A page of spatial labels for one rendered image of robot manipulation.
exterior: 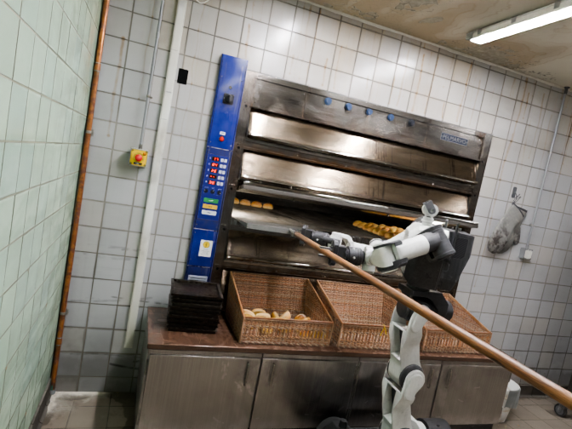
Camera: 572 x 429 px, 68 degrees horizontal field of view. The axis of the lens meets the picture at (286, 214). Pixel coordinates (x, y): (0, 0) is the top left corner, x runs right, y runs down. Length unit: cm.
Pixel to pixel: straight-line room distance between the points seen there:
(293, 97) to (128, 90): 99
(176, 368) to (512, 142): 290
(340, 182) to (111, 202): 146
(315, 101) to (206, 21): 82
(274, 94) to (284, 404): 186
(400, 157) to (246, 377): 179
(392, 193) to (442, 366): 119
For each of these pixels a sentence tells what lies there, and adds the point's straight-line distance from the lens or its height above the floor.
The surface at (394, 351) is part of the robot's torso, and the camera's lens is 241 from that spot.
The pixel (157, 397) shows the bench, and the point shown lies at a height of 29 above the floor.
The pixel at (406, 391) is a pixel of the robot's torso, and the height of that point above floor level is 58.
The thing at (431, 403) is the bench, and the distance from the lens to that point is 313.
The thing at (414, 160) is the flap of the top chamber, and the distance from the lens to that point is 320.
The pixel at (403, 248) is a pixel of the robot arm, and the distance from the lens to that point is 186.
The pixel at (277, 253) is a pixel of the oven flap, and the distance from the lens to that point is 284.
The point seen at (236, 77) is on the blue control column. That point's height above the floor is 204.
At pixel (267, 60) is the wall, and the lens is 278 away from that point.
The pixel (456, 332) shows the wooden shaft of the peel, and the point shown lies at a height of 120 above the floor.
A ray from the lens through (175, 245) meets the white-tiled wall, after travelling 271.
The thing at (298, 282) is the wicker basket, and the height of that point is 83.
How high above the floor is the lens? 154
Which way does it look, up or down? 6 degrees down
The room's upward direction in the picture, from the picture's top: 11 degrees clockwise
